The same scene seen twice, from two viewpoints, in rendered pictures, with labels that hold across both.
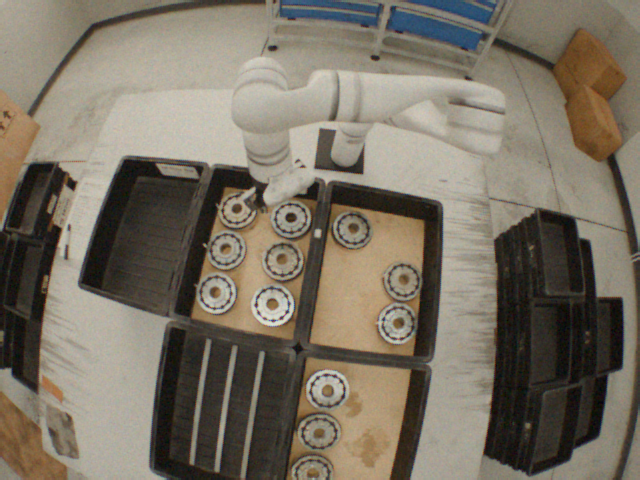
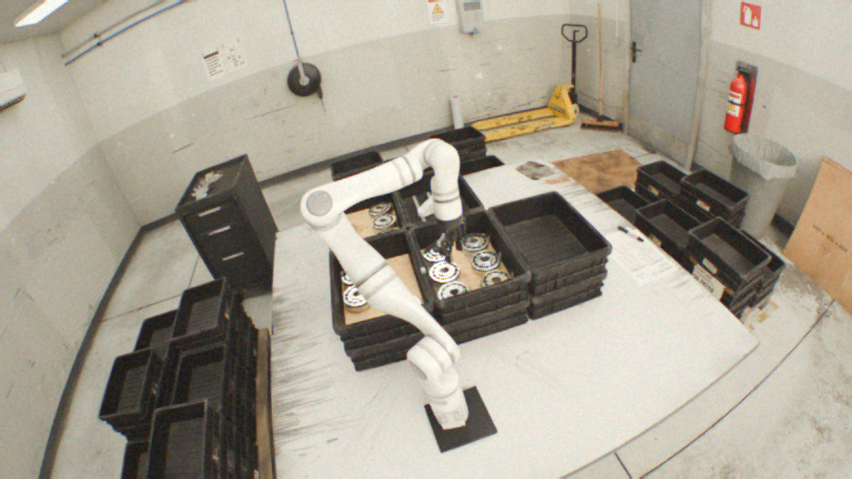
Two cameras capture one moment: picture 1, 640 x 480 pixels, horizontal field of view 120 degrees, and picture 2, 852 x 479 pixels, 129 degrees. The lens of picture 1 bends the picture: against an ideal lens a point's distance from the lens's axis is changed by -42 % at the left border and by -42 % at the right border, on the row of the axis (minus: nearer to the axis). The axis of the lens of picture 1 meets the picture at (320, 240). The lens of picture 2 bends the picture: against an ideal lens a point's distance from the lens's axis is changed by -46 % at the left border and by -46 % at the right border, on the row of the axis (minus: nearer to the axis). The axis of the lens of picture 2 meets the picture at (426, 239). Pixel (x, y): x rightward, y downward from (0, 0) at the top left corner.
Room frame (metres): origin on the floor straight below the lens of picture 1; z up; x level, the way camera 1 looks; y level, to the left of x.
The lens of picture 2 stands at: (1.12, -0.08, 1.70)
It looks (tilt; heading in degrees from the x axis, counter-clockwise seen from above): 36 degrees down; 173
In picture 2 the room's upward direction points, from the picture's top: 11 degrees counter-clockwise
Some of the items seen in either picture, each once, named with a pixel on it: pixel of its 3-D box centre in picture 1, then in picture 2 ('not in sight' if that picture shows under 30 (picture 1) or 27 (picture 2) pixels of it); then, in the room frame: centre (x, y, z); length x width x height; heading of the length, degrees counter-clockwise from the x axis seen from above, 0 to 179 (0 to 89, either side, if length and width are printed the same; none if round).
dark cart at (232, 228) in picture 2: not in sight; (237, 231); (-1.28, -1.14, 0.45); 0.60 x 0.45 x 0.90; 3
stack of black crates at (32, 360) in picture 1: (37, 353); (625, 217); (-0.46, 1.46, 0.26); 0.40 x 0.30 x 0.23; 3
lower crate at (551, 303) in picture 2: not in sight; (545, 263); (0.19, 0.46, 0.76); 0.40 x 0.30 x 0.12; 179
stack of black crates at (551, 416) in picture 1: (530, 423); (218, 335); (-0.33, -1.14, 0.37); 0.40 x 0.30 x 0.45; 3
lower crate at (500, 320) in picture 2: not in sight; (469, 286); (0.19, 0.16, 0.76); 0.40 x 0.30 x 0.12; 179
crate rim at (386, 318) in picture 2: (379, 269); (375, 276); (0.19, -0.14, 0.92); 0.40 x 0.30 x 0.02; 179
